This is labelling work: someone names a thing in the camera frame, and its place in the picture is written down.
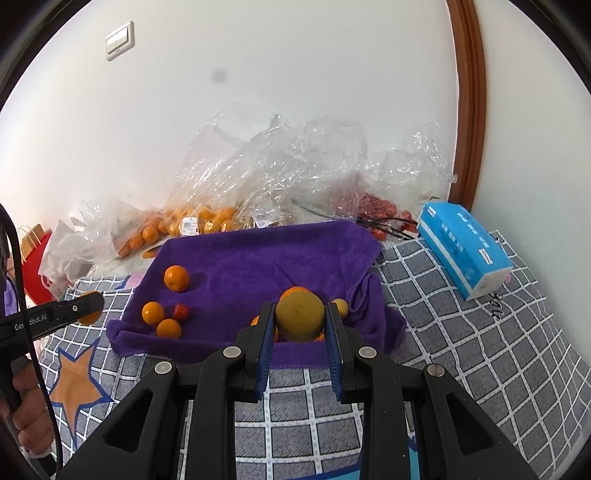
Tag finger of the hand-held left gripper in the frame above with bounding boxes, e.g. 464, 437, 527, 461
56, 291, 106, 326

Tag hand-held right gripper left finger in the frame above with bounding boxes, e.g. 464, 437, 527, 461
55, 301, 275, 480

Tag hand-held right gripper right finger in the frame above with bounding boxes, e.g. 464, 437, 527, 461
324, 301, 539, 480

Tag large round orange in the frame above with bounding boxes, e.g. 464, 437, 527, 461
78, 290, 104, 326

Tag small orange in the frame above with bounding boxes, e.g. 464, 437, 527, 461
141, 301, 165, 325
156, 318, 182, 340

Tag purple towel covered tray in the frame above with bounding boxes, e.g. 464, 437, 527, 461
106, 220, 407, 370

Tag oblong orange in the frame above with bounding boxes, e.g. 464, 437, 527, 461
164, 265, 190, 293

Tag clear bag of red fruits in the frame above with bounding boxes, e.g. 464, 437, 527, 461
332, 117, 458, 241

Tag person's left hand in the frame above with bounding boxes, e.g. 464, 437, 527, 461
11, 369, 56, 457

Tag purple cloth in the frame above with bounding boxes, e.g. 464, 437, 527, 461
2, 279, 21, 319

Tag red paper bag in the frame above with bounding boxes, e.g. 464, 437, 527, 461
21, 233, 65, 303

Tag white plastic bag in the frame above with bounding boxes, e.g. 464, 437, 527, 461
39, 217, 93, 282

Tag brown paper bag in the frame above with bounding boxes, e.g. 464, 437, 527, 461
17, 224, 51, 254

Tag grey checked star blanket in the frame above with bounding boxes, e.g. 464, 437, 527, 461
39, 233, 587, 480

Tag thin black strands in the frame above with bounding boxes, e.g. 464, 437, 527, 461
355, 215, 419, 241

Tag labelled clear bag of oranges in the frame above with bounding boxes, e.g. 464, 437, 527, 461
161, 111, 259, 238

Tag blue tissue pack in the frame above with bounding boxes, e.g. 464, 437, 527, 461
418, 202, 513, 302

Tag crumpled clear plastic bag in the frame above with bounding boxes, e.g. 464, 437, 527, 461
240, 113, 370, 229

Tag black cable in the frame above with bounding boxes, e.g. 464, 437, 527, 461
0, 203, 63, 474

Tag white light switch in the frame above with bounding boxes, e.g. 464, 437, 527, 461
104, 22, 136, 62

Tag brown wooden door frame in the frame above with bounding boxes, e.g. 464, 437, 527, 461
445, 0, 488, 210

